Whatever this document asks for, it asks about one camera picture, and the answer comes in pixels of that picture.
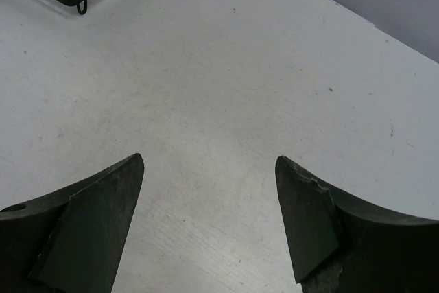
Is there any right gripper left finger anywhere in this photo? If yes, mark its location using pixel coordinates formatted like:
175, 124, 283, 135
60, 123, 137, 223
1, 153, 144, 292

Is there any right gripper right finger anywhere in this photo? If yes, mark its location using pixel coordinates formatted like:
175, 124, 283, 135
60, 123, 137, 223
275, 156, 438, 292

